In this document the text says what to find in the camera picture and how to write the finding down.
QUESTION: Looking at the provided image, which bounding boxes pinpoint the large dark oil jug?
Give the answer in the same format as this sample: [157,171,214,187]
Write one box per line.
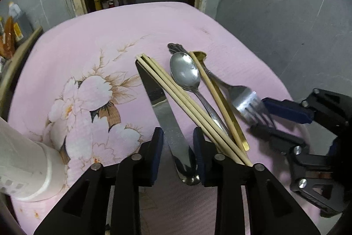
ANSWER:
[8,2,33,44]

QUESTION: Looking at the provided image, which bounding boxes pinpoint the wooden chopstick crossing spoons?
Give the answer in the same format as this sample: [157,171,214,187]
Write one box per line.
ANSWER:
[189,51,246,154]

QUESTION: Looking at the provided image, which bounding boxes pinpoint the red white bottle on floor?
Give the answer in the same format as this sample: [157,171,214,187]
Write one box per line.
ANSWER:
[107,0,119,8]

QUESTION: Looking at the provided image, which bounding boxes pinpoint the steel table knife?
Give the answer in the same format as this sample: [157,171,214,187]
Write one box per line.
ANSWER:
[136,60,200,185]

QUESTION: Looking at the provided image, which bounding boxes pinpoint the white plastic utensil holder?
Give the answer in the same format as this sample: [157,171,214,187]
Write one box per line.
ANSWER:
[0,119,65,202]

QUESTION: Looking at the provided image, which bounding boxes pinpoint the steel fork ornate handle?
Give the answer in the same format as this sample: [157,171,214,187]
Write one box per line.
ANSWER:
[168,43,275,127]

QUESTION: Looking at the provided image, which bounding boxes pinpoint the oval steel spoon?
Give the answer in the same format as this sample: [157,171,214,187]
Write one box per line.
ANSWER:
[169,52,233,138]

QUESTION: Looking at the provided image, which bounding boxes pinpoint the wooden chopstick middle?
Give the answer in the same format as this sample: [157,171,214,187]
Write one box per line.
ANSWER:
[141,52,253,167]

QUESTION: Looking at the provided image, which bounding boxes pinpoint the orange snack packet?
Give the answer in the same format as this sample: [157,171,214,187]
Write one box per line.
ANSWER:
[3,16,15,59]

